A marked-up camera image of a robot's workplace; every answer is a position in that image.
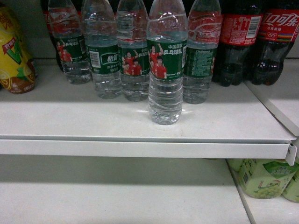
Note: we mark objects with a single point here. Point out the white adjacent shelf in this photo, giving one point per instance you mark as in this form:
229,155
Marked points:
282,98

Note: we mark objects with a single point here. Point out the water bottle team label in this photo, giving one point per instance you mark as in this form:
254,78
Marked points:
132,18

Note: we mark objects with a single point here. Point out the white metal shelf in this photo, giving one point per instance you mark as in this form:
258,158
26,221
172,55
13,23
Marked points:
58,118

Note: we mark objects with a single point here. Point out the yellow lemon tea bottle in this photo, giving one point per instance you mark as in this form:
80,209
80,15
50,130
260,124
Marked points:
17,69

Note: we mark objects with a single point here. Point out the water bottle far left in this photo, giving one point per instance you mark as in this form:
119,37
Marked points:
67,31

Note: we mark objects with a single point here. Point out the green juice bottle right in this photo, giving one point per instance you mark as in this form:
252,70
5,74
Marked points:
291,192

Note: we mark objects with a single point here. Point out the water bottle barcode label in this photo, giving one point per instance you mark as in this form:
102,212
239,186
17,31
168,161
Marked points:
99,29

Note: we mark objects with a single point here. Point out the water bottle right text label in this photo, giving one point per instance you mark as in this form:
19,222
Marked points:
204,29

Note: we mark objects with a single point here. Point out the green grape juice bottle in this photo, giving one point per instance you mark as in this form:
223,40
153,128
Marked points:
265,178

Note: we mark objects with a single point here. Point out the cola bottle barcode side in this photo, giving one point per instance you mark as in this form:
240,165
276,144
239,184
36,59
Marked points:
240,25

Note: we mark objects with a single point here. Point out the water bottle green label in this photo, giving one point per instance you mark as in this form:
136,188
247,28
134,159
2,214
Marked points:
166,38

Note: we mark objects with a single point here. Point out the cola bottle red label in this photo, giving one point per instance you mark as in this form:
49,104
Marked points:
276,37

